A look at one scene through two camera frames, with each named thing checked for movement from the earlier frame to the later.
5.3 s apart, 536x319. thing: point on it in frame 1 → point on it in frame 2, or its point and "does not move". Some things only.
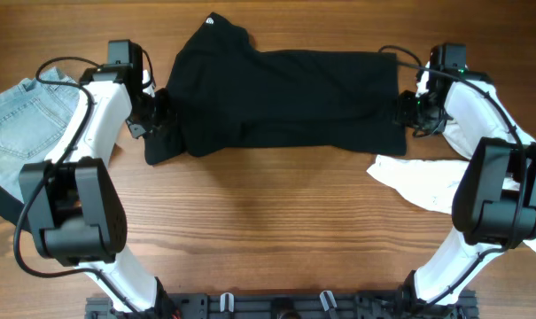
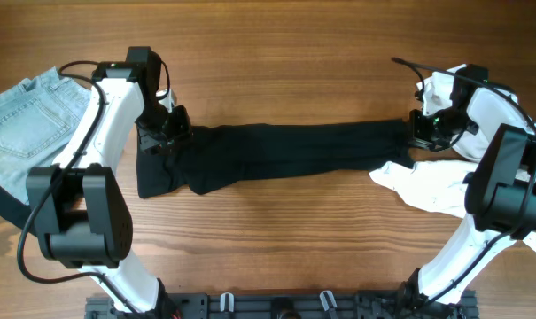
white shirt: [436, 185] does not move
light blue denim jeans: [24, 125] does not move
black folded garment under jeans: [0, 200] does not move
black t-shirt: [228, 97] → [227, 154]
